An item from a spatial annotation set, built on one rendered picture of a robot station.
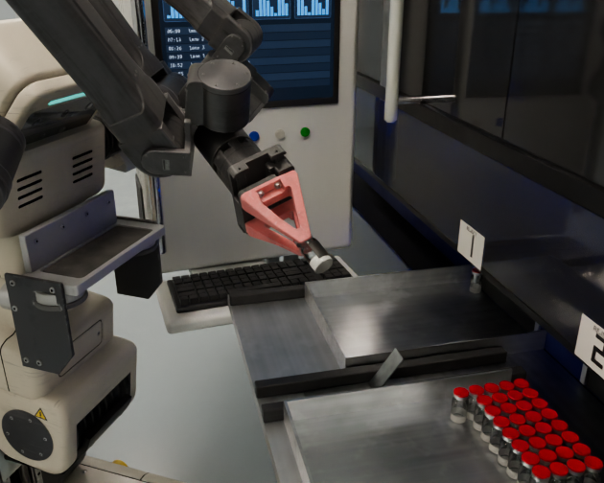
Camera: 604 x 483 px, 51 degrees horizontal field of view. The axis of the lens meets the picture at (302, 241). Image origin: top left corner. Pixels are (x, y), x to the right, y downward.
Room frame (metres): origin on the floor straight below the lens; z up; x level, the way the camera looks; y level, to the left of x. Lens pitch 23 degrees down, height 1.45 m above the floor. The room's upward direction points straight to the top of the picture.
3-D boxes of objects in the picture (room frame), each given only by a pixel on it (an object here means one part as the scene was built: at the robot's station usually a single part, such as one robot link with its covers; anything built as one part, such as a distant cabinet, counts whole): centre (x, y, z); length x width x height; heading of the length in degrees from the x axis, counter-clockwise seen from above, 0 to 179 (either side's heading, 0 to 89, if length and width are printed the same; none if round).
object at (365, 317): (0.98, -0.20, 0.90); 0.34 x 0.26 x 0.04; 103
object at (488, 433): (0.64, -0.25, 0.91); 0.18 x 0.02 x 0.05; 13
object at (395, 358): (0.78, -0.07, 0.91); 0.14 x 0.03 x 0.06; 103
